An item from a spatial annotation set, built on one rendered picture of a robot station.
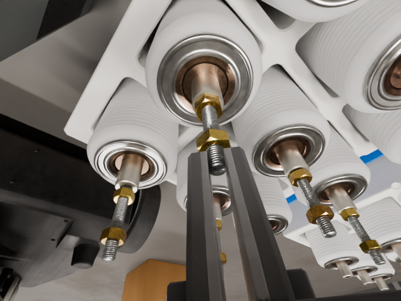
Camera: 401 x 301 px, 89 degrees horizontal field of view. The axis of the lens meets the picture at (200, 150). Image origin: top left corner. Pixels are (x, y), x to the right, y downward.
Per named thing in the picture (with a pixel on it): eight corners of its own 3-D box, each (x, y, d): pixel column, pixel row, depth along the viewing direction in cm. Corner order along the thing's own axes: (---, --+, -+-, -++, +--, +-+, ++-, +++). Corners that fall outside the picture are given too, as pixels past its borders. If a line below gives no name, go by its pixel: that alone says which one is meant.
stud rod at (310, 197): (296, 165, 21) (335, 237, 16) (286, 166, 21) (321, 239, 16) (298, 159, 20) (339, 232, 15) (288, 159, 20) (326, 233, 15)
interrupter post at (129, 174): (120, 169, 23) (113, 193, 20) (121, 153, 21) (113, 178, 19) (142, 172, 23) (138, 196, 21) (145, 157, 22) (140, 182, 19)
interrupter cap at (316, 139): (338, 137, 21) (342, 141, 21) (287, 179, 26) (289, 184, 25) (283, 110, 19) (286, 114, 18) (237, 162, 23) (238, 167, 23)
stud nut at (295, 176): (304, 180, 20) (308, 187, 20) (287, 181, 20) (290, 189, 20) (310, 166, 19) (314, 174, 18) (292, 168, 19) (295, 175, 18)
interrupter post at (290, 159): (302, 146, 22) (316, 169, 19) (286, 160, 23) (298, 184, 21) (285, 139, 21) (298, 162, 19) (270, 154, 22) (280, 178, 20)
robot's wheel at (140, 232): (133, 202, 70) (120, 264, 56) (119, 197, 68) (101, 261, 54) (164, 170, 60) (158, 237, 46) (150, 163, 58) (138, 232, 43)
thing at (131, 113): (122, 105, 37) (86, 186, 24) (124, 51, 31) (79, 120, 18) (173, 116, 39) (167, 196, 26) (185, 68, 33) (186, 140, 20)
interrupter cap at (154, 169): (96, 180, 24) (94, 184, 23) (93, 129, 19) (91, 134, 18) (161, 189, 26) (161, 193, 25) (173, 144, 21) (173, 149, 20)
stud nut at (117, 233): (116, 224, 16) (113, 235, 15) (131, 232, 17) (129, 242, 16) (98, 231, 16) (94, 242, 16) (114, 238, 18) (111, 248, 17)
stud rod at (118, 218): (128, 175, 20) (107, 256, 15) (135, 180, 21) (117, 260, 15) (121, 178, 20) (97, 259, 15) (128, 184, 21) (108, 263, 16)
